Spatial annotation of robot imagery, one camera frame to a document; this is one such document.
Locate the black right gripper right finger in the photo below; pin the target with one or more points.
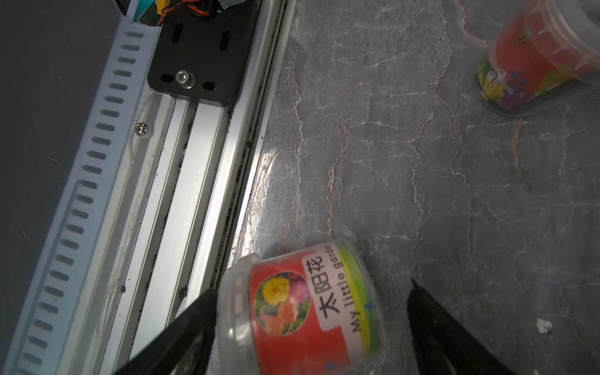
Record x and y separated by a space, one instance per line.
441 344

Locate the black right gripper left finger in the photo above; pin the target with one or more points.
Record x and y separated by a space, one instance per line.
192 335

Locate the red green label seed jar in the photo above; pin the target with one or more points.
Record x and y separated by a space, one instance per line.
313 311

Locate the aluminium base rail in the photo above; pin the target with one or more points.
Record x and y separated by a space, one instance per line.
172 216

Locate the white slotted cable duct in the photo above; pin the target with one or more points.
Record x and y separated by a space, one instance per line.
53 297

